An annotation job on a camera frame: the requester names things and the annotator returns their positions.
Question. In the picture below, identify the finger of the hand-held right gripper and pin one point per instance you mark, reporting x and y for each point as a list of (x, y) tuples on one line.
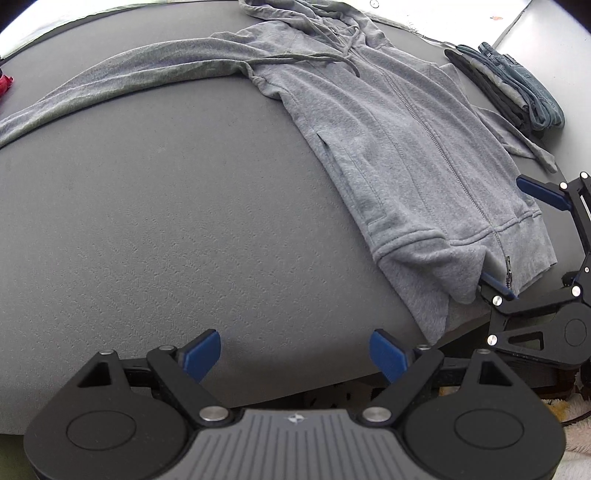
[(497, 285), (541, 190)]

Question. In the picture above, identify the folded black garment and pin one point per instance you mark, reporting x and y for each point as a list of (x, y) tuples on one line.
[(489, 92)]

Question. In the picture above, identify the folded light grey garment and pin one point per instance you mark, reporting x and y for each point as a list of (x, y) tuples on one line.
[(501, 85)]

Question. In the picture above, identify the white fluffy rug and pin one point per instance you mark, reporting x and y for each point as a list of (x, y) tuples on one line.
[(575, 415)]

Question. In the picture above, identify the grey textured mat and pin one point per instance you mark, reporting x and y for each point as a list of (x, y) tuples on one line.
[(161, 230)]

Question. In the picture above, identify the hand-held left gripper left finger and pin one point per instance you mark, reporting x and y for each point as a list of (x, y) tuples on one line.
[(204, 351)]

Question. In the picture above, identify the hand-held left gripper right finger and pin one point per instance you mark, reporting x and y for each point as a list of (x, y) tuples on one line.
[(387, 354)]

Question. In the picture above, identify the folded blue jeans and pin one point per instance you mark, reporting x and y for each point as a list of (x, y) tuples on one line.
[(524, 78)]

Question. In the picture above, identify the red cloth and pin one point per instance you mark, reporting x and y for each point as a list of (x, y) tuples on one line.
[(4, 83)]

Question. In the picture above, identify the grey zip hoodie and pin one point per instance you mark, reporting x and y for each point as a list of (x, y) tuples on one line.
[(401, 152)]

